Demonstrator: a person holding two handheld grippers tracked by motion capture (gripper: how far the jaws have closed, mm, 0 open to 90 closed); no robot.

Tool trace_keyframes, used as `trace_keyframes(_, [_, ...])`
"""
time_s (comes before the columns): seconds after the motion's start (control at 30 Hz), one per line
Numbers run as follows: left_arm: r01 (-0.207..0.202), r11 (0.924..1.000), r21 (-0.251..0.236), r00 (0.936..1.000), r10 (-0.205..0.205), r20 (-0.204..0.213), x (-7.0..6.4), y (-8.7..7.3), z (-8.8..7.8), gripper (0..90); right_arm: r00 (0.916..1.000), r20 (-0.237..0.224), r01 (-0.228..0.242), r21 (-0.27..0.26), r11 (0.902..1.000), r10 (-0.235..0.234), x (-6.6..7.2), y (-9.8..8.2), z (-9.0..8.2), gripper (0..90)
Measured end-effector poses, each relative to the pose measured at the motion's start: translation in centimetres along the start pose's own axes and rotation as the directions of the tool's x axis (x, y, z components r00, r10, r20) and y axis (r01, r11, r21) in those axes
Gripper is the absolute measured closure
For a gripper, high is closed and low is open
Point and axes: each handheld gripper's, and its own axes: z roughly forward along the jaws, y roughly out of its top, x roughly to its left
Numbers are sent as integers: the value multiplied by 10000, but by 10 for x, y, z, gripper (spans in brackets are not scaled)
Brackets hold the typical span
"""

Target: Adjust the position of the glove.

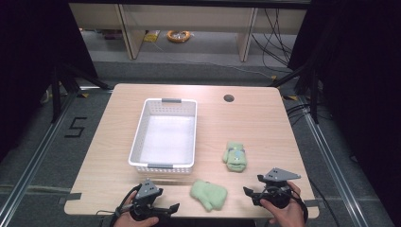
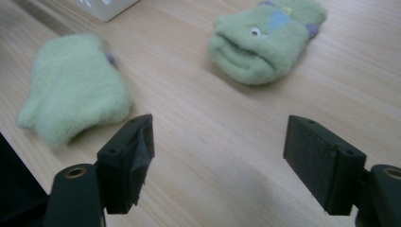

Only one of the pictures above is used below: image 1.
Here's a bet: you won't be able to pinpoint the dark curtain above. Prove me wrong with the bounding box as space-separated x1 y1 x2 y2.
287 0 401 227
0 0 99 163

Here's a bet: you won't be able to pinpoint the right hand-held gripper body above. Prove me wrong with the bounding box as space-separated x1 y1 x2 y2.
252 167 302 209

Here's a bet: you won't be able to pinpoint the black metal stand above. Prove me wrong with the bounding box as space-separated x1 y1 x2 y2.
267 61 321 125
50 61 112 124

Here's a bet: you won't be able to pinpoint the yellow packet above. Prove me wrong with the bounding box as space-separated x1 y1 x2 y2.
143 29 161 44

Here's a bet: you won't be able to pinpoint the black floor cables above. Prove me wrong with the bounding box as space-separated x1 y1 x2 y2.
285 102 317 128

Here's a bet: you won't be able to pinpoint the black hanging cables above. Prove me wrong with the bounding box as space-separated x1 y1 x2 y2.
250 9 294 68

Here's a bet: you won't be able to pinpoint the orange cable coil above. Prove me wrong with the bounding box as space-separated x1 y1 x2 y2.
166 29 192 44

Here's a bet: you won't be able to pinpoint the person's right hand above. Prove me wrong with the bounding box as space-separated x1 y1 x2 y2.
259 181 306 227

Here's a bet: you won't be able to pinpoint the aluminium floor rail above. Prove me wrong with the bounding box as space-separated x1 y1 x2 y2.
297 95 371 227
0 91 78 223

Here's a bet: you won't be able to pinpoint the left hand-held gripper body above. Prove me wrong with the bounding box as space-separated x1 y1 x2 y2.
130 178 163 222

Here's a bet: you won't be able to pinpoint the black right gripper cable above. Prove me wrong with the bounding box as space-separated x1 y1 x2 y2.
288 187 310 223

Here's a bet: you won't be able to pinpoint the person's left hand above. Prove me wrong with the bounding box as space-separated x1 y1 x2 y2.
113 190 161 227

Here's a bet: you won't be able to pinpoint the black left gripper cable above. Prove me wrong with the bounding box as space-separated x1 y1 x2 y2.
96 183 142 227

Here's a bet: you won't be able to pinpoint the plain green mitten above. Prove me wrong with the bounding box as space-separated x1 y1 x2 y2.
189 179 229 213

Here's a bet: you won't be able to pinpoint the beige desk frame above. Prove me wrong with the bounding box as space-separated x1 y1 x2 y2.
68 3 308 62

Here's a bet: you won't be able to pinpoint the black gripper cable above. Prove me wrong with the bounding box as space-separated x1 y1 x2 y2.
288 187 310 223
96 183 142 227

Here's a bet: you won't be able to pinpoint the white plastic basket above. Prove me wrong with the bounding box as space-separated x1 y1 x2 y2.
128 97 199 175

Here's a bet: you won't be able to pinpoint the green mitten with face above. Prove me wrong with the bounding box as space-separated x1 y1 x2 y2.
222 141 248 173

